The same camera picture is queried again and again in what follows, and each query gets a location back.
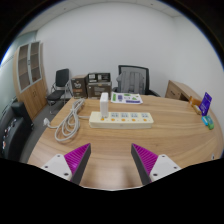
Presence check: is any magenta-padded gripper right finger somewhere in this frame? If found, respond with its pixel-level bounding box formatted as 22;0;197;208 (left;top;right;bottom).
130;143;182;185

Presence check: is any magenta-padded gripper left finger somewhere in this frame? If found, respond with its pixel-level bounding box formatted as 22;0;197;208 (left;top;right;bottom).
40;142;92;185

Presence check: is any white charger block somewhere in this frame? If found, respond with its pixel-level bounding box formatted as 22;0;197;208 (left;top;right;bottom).
99;92;110;118

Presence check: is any black sofa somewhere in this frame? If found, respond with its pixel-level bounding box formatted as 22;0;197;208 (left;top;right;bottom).
0;101;34;160

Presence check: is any cream power strip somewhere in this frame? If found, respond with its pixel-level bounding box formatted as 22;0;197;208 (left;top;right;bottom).
88;111;155;130

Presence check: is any small blue box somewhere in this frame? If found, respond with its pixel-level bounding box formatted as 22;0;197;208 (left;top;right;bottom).
201;115;210;127

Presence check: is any small green box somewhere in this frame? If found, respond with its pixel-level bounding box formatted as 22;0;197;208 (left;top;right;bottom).
206;116;215;130

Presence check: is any orange box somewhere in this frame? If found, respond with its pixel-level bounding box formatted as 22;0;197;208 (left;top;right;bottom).
188;95;203;108

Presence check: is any purple standing sign card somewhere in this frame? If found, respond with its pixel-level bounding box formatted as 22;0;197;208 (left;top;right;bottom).
199;91;213;117

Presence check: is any printed paper sheet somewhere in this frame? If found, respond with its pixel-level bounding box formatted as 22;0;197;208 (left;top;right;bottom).
110;92;144;105

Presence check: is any wooden glass-door cabinet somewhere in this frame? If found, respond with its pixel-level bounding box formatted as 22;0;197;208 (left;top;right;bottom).
12;40;49;120

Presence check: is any wooden side desk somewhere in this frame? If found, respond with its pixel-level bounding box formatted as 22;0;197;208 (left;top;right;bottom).
164;79;203;103

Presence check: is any large black printed box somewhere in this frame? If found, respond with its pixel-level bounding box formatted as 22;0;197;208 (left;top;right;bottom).
86;82;113;100

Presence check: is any black visitor chair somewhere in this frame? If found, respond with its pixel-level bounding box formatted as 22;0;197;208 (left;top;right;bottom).
45;68;73;107

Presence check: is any black mesh office chair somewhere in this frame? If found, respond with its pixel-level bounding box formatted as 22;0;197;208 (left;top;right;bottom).
112;64;161;98

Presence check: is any grey backpack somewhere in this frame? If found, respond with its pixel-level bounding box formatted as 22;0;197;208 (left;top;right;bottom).
116;71;145;95

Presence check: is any small black printed box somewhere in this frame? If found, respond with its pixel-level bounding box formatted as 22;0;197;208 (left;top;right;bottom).
87;72;112;84

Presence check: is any white coiled power cable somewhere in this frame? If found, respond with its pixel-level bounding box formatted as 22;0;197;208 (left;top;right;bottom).
43;97;90;143

